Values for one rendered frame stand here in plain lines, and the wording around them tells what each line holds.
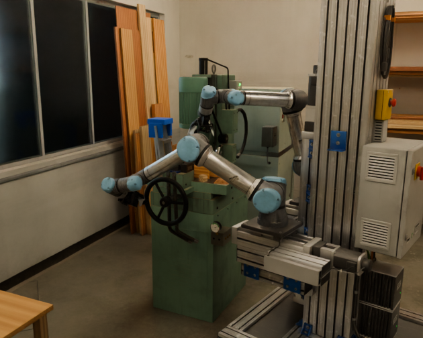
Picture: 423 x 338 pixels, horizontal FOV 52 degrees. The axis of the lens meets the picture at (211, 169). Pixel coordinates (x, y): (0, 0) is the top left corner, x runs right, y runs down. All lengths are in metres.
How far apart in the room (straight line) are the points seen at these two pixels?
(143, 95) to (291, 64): 1.63
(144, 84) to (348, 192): 2.79
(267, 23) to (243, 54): 0.42
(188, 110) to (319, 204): 0.98
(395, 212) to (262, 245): 0.63
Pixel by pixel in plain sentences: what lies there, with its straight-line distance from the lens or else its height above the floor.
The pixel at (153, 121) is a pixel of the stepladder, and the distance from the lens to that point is 3.58.
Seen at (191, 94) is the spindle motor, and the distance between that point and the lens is 2.63.
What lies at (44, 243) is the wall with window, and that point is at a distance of 3.68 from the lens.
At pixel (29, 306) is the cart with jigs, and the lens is 2.16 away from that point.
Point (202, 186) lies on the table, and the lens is 2.58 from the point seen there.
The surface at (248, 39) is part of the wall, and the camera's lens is 5.06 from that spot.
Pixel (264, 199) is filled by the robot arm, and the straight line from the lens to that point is 1.93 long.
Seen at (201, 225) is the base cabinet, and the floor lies 0.63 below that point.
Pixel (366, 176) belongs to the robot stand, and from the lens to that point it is 2.01.
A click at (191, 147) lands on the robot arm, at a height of 1.20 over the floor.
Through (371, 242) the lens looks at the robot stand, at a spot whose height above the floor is 0.81.
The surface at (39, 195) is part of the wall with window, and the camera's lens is 3.55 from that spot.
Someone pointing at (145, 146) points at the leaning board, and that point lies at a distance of 4.13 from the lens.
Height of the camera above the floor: 1.54
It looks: 13 degrees down
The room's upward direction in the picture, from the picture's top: straight up
